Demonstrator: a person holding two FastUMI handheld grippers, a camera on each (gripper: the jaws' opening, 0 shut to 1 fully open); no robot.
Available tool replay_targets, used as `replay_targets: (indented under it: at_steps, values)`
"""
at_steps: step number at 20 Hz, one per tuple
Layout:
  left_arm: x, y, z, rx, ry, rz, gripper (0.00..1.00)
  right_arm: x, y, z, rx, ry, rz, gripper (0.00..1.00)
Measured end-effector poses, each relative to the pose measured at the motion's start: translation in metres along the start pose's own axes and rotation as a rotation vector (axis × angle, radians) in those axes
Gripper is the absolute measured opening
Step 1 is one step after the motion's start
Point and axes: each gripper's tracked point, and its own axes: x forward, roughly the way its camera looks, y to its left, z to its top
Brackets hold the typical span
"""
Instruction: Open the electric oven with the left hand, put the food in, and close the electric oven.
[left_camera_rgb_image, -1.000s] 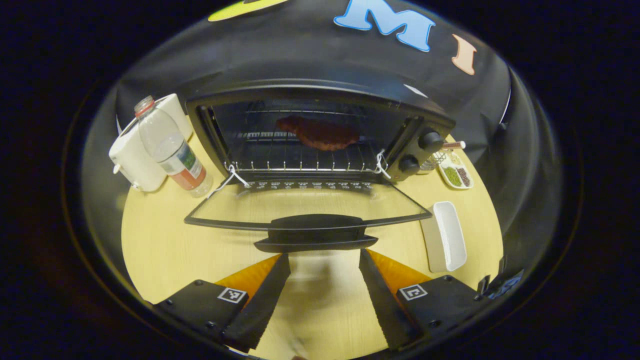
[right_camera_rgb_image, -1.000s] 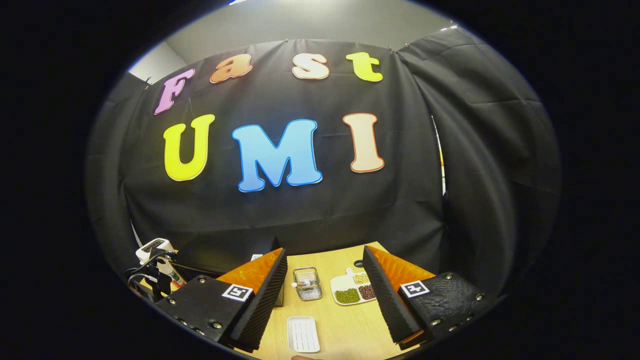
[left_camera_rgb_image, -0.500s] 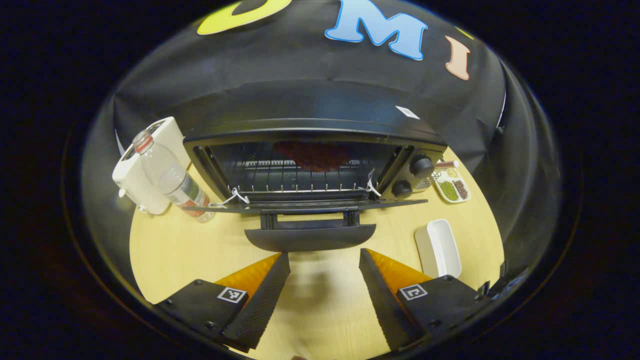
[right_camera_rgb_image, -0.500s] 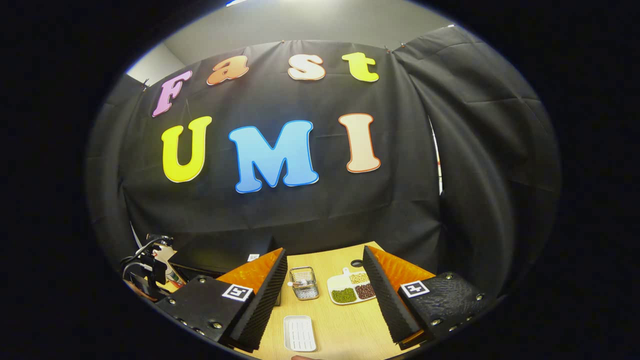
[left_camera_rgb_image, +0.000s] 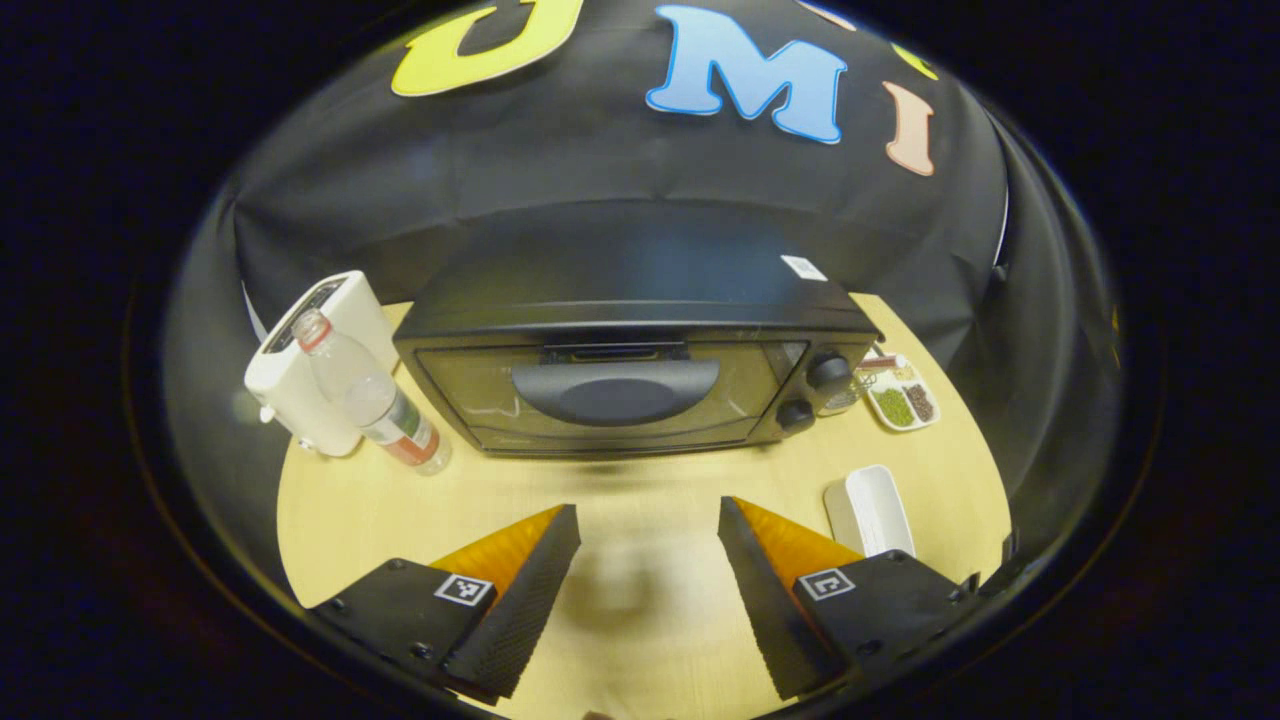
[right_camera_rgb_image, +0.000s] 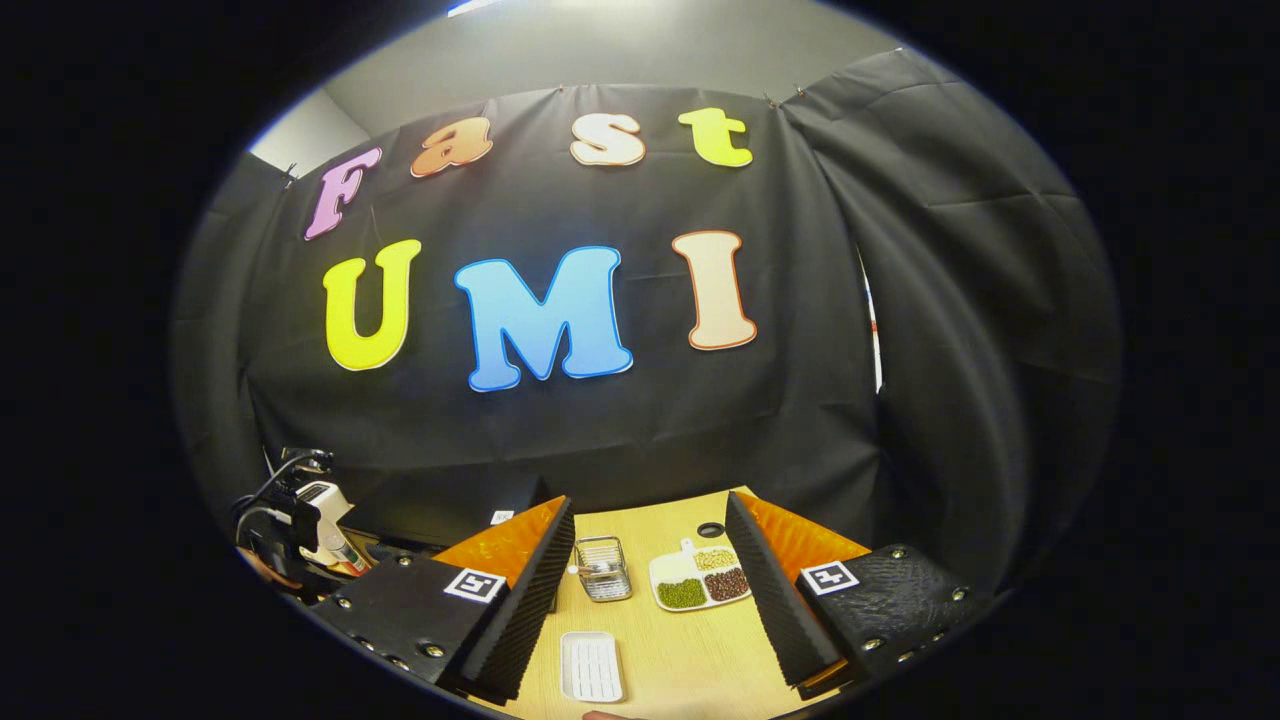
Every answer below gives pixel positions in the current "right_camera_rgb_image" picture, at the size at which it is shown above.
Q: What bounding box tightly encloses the black backdrop cloth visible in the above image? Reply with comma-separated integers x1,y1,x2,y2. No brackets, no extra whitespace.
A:
170,45,1123,591

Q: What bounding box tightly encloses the wire mesh basket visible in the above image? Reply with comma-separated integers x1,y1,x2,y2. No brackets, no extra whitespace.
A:
575,536,633,603

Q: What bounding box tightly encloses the white divided bean dish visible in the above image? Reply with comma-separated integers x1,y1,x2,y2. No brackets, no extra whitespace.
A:
649,538,753,613

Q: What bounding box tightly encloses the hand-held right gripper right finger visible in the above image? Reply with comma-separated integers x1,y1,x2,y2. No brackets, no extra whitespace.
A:
724,490,991,701

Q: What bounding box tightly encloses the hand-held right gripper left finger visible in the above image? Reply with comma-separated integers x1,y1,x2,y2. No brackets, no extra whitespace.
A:
310,495,578,704

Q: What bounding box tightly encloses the white rectangular dish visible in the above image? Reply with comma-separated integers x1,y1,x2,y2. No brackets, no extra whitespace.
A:
560,630,626,704

